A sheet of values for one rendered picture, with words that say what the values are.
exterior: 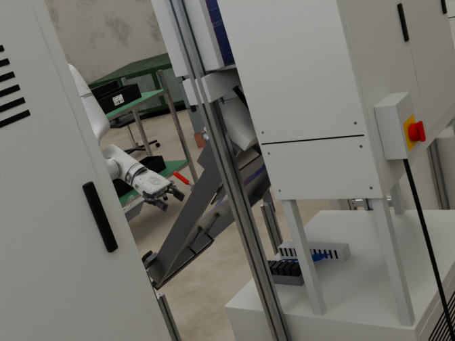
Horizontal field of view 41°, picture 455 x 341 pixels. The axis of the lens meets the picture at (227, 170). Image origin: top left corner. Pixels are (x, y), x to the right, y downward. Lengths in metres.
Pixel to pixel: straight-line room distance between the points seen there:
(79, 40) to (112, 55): 0.67
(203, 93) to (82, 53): 10.15
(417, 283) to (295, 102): 0.69
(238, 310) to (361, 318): 0.43
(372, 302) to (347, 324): 0.11
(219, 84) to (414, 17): 0.57
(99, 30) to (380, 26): 10.08
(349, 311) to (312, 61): 0.75
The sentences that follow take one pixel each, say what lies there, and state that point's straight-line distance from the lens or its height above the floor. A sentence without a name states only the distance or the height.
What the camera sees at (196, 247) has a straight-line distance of 2.35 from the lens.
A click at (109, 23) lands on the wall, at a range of 11.38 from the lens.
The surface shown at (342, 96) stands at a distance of 1.47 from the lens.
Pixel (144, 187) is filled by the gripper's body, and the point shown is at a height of 1.03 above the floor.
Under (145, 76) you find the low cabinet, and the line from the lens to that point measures 9.13.
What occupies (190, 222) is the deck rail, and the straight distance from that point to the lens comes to 1.94.
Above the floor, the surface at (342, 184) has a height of 1.04.
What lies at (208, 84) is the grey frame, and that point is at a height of 1.36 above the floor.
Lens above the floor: 1.60
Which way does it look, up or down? 17 degrees down
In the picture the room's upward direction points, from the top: 17 degrees counter-clockwise
